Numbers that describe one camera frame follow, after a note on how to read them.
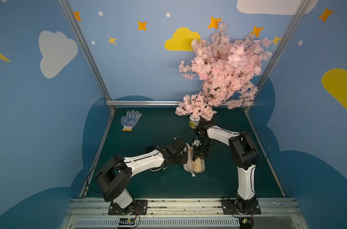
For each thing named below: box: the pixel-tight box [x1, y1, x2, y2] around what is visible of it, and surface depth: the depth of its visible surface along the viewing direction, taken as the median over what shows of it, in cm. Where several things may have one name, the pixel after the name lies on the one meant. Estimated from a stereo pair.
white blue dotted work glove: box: [121, 109, 143, 132], surface depth 116 cm
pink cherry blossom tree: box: [175, 21, 273, 121], surface depth 77 cm
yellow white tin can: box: [189, 114, 201, 129], surface depth 106 cm
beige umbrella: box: [192, 156, 202, 172], surface depth 88 cm
